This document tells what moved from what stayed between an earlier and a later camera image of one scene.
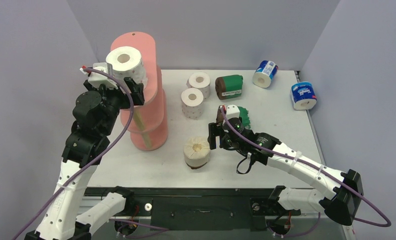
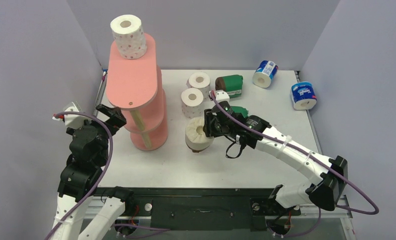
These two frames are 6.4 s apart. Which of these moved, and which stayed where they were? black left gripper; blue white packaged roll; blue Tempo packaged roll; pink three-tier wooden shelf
Moved: black left gripper
Stayed: blue Tempo packaged roll; pink three-tier wooden shelf; blue white packaged roll
